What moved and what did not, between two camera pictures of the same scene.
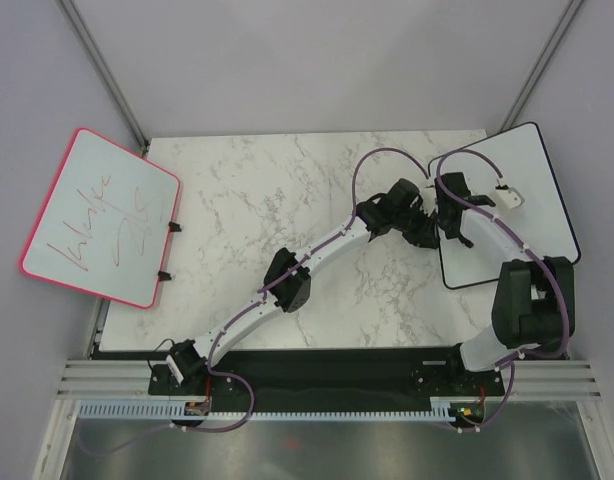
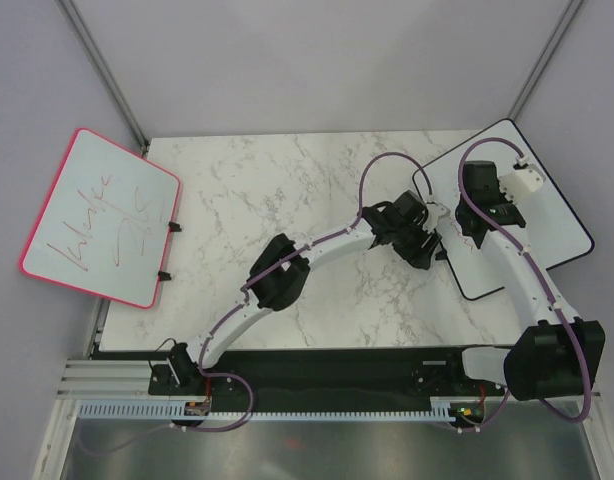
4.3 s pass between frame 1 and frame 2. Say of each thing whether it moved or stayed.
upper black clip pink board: stayed
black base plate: stayed
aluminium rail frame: stayed
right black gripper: moved
